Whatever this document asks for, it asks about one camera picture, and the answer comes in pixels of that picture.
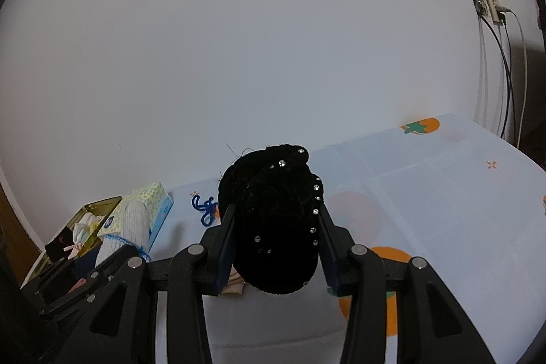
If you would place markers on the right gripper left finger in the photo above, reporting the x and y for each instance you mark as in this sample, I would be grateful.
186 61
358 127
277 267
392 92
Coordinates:
201 269

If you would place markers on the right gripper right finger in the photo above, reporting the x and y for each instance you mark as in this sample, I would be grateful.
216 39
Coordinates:
432 327

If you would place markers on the black fuzzy cloth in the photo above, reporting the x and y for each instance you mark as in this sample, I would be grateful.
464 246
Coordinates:
54 249

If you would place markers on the blue cord orange earplugs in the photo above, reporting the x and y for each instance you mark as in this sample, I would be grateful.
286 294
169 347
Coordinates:
207 208

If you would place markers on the black beaded hat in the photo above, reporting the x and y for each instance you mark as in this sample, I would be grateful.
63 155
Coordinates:
274 199

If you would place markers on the pink drawstring pouch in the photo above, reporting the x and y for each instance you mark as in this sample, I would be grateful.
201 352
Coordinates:
74 250

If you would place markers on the white waffle cloth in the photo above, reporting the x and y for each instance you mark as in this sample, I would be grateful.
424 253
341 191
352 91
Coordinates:
85 227

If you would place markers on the yellow cloth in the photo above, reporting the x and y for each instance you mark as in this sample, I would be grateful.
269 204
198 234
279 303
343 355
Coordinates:
93 239

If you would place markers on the pink beige cloth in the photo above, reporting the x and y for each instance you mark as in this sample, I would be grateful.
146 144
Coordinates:
235 284

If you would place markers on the gold rectangular tin box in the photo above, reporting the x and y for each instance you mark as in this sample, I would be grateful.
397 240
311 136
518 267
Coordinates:
103 208

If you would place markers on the yellow patterned tissue pack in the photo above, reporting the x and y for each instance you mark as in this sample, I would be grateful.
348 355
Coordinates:
157 201

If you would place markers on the persimmon print tablecloth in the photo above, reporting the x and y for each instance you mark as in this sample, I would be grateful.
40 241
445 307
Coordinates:
462 198

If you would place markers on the wall power outlet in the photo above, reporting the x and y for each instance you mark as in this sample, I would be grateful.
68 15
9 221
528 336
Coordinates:
490 9

